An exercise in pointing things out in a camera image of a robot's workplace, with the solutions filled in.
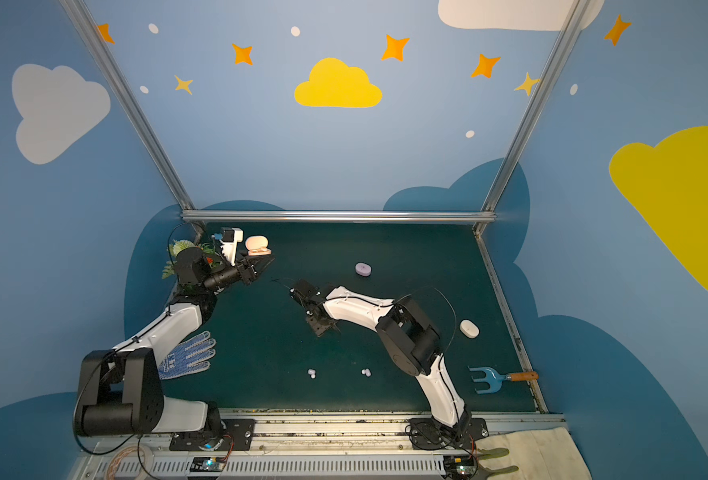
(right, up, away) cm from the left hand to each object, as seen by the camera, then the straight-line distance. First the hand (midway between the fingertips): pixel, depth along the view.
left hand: (272, 256), depth 80 cm
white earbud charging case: (+58, -23, +11) cm, 63 cm away
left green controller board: (-13, -50, -10) cm, 52 cm away
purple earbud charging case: (+26, -5, +27) cm, 38 cm away
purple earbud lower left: (+10, -33, +4) cm, 35 cm away
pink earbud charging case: (-4, +3, 0) cm, 5 cm away
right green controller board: (+48, -51, -9) cm, 70 cm away
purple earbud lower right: (+26, -33, +4) cm, 42 cm away
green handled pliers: (+53, -51, -11) cm, 74 cm away
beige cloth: (+68, -48, -8) cm, 84 cm away
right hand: (+14, -19, +13) cm, 27 cm away
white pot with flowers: (-34, +4, +13) cm, 36 cm away
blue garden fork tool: (+63, -35, +4) cm, 72 cm away
